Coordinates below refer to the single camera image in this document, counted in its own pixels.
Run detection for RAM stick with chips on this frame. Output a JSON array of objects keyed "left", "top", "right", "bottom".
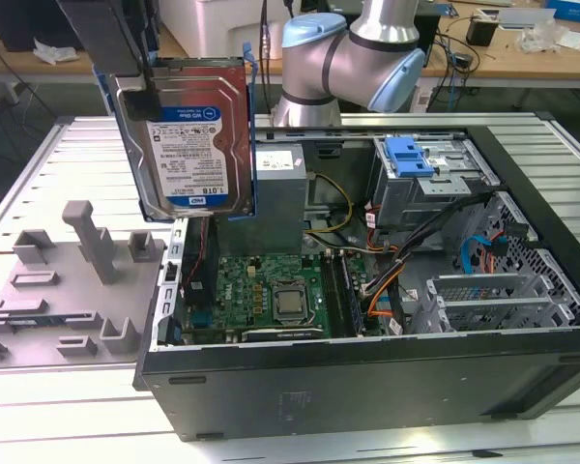
[{"left": 336, "top": 250, "right": 367, "bottom": 337}]

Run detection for hard disk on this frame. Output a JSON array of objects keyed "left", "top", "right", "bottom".
[{"left": 94, "top": 42, "right": 258, "bottom": 224}]

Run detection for orange power wire black plug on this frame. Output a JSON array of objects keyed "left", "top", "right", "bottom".
[{"left": 481, "top": 234, "right": 511, "bottom": 275}]

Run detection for black RAM slot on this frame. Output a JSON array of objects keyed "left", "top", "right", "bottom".
[{"left": 321, "top": 250, "right": 345, "bottom": 338}]

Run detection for clear plastic bags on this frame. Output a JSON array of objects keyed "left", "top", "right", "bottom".
[{"left": 516, "top": 23, "right": 574, "bottom": 54}]

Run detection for black graphics card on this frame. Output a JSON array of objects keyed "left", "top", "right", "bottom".
[{"left": 241, "top": 327, "right": 326, "bottom": 344}]

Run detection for blue data wire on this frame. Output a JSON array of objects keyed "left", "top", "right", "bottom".
[{"left": 459, "top": 230, "right": 508, "bottom": 287}]

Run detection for silver CPU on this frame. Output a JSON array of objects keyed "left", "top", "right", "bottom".
[{"left": 275, "top": 291, "right": 306, "bottom": 314}]

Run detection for yellow and black wires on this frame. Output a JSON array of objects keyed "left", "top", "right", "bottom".
[{"left": 304, "top": 173, "right": 354, "bottom": 238}]

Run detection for black computer tower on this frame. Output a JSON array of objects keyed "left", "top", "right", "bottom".
[
  {"left": 415, "top": 13, "right": 441, "bottom": 49},
  {"left": 0, "top": 0, "right": 78, "bottom": 53}
]

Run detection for crumpled white paper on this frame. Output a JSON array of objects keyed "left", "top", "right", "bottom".
[{"left": 32, "top": 39, "right": 81, "bottom": 67}]

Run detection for blue plastic drive latch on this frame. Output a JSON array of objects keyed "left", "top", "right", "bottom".
[{"left": 385, "top": 136, "right": 437, "bottom": 178}]

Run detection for black cable bundle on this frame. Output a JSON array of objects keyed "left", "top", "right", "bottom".
[{"left": 362, "top": 190, "right": 494, "bottom": 301}]

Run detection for thin cable with metal plug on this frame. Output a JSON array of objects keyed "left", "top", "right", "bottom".
[{"left": 259, "top": 0, "right": 275, "bottom": 117}]

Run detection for white foam box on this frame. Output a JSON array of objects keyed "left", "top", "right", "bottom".
[{"left": 158, "top": 0, "right": 287, "bottom": 62}]

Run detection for green RAM stick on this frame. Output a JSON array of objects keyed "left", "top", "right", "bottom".
[{"left": 4, "top": 316, "right": 69, "bottom": 329}]

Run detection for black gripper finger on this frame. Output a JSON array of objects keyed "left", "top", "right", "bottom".
[{"left": 55, "top": 0, "right": 161, "bottom": 123}]

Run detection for wooden desk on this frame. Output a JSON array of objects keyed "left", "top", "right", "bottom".
[{"left": 0, "top": 0, "right": 580, "bottom": 91}]

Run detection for grey flat box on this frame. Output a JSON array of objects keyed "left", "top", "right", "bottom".
[{"left": 497, "top": 8, "right": 557, "bottom": 31}]

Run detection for black case fan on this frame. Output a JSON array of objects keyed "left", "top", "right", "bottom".
[{"left": 181, "top": 217, "right": 221, "bottom": 306}]

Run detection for grey power supply unit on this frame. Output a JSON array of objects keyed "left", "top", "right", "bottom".
[{"left": 207, "top": 143, "right": 306, "bottom": 256}]

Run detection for grey parts rack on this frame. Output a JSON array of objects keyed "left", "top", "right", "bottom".
[{"left": 0, "top": 200, "right": 168, "bottom": 371}]

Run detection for black open PC case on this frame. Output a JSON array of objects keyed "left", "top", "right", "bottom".
[{"left": 132, "top": 111, "right": 580, "bottom": 442}]

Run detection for small black box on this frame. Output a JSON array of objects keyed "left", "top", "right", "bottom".
[{"left": 466, "top": 16, "right": 499, "bottom": 48}]

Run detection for blue cardboard box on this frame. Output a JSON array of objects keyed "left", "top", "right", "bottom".
[{"left": 545, "top": 0, "right": 580, "bottom": 20}]

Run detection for metal optical drive cage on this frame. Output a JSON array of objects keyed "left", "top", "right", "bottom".
[{"left": 369, "top": 134, "right": 502, "bottom": 233}]

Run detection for green motherboard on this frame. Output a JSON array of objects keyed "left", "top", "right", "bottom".
[{"left": 188, "top": 250, "right": 383, "bottom": 345}]

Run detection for black CPU socket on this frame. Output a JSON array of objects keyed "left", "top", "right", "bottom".
[{"left": 269, "top": 282, "right": 315, "bottom": 326}]

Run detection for metal disk bay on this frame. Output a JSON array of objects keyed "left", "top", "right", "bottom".
[{"left": 410, "top": 273, "right": 580, "bottom": 334}]

